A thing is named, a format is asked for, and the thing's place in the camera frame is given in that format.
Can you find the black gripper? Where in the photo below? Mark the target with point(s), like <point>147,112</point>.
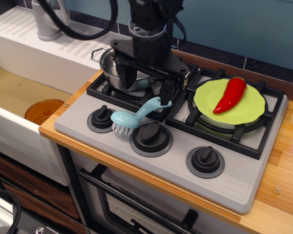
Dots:
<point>152,56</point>

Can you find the red chili pepper toy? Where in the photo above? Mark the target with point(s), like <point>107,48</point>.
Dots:
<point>234,92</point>

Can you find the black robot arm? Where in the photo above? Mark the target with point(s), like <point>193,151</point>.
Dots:
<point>152,17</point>

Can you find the stainless steel pot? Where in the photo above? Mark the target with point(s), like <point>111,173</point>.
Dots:
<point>103,56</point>

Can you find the light blue dish brush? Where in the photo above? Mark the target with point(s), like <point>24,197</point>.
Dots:
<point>125,122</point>

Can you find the black middle stove knob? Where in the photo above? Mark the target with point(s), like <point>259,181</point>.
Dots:
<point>151,140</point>

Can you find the black stove knob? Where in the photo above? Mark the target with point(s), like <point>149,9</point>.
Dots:
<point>151,140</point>
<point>205,162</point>
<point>99,121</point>

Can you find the black left stove knob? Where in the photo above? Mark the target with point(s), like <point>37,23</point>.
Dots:
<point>99,121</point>

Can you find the black right stove knob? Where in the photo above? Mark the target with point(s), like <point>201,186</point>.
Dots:
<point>205,162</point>

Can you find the light green plate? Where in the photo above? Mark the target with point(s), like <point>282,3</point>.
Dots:
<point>249,109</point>

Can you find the grey toy stove top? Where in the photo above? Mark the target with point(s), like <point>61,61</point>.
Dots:
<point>235,188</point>

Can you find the black left burner grate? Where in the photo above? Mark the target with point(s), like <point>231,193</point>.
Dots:
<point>133,101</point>

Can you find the black burner grate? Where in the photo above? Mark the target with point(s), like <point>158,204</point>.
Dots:
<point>133,101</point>
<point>248,139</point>

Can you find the grey toy faucet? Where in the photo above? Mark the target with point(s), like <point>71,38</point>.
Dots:
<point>47,29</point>

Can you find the orange sink drain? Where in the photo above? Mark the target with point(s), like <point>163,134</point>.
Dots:
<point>39,112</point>

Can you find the white toy sink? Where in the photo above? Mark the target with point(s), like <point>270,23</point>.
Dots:
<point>32,70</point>

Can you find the black right burner grate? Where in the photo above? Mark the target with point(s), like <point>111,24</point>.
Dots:
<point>248,139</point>

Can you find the wooden drawer front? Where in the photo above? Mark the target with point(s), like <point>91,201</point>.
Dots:
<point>41,195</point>

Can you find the black oven door handle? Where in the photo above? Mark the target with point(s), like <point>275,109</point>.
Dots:
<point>184,227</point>

